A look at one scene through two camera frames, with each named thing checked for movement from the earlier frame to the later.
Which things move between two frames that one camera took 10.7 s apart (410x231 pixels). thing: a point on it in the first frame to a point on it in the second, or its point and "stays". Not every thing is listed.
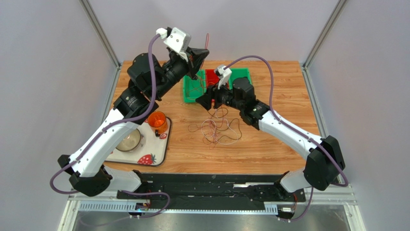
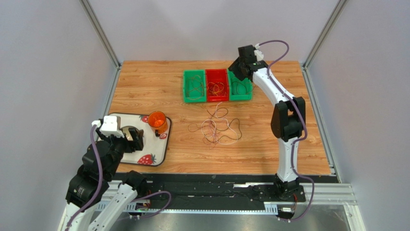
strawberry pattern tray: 153,150 stays
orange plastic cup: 157,121 stays
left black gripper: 196,57 to 137,143
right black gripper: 216,98 to 238,68
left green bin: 194,89 stays
